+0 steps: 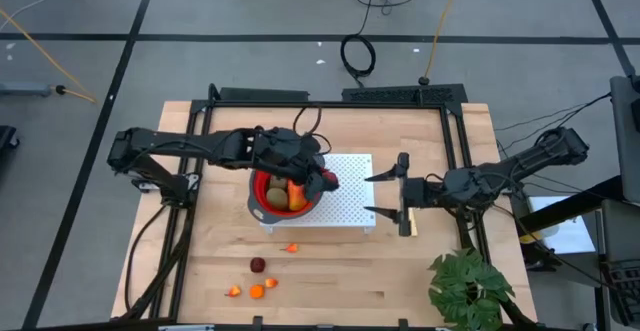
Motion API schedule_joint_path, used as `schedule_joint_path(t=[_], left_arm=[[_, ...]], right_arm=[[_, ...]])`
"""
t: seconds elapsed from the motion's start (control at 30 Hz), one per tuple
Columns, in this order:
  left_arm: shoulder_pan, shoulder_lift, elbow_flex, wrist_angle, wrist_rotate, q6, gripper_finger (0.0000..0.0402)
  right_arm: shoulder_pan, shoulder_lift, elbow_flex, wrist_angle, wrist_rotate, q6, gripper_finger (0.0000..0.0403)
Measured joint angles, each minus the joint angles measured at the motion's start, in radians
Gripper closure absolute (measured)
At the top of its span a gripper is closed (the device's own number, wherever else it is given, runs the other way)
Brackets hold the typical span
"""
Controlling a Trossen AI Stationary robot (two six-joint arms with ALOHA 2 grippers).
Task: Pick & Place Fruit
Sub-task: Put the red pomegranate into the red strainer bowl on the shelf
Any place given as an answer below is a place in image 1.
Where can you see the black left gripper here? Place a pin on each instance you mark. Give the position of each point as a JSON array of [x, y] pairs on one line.
[[285, 148]]

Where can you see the black keyboard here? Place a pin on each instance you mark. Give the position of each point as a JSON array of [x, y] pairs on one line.
[[625, 291]]

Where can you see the red colander with grey rim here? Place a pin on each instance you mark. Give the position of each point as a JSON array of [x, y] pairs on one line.
[[259, 188]]

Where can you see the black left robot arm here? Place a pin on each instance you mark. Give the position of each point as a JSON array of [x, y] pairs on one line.
[[165, 143]]

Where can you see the red-yellow toy mango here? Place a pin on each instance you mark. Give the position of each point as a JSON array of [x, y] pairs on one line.
[[296, 198]]

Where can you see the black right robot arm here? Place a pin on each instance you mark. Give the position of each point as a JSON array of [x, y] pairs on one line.
[[525, 163]]

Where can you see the dark purple toy plum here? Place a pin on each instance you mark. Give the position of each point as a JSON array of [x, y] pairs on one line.
[[257, 265]]

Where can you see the white box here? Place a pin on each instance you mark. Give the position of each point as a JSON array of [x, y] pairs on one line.
[[570, 236]]

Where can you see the green leafy plant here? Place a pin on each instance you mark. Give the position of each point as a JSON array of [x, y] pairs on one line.
[[465, 283]]

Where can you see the white perforated shelf riser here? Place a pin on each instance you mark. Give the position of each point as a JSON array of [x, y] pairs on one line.
[[350, 191]]

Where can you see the small orange-red toy fruit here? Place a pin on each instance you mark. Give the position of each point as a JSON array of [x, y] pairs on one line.
[[235, 291], [292, 247], [270, 283]]

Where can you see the grey desk foot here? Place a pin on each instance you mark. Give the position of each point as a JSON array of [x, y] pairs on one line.
[[22, 89]]

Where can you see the orange toy tangerine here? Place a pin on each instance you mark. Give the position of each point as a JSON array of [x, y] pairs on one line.
[[256, 291]]

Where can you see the grey equipment panel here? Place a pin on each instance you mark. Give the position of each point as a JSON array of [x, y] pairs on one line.
[[625, 136]]

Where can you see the small yellow object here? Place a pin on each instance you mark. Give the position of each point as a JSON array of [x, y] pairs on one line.
[[530, 237]]

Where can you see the black vented box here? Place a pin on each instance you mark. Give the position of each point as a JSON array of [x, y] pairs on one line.
[[400, 94]]

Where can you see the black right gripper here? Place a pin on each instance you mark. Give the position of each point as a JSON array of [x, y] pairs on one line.
[[425, 193]]

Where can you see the black caster base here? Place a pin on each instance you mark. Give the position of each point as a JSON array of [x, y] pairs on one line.
[[6, 136]]

